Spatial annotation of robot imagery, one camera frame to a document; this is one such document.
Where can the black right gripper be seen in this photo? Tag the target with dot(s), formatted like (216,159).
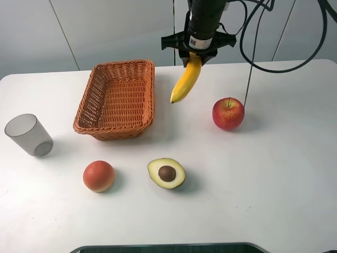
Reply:
(200,35)

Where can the yellow banana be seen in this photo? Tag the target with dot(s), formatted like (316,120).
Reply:
(187,80)

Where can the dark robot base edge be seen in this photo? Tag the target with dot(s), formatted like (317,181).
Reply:
(235,247)

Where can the brown wicker basket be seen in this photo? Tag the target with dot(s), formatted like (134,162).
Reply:
(118,101)

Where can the red apple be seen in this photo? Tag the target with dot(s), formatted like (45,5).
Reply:
(228,113)

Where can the halved avocado with pit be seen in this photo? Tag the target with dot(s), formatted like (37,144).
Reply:
(167,173)

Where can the orange-red peach fruit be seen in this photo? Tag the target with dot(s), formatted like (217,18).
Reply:
(99,176)

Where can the grey translucent plastic cup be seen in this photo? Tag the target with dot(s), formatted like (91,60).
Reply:
(28,133)

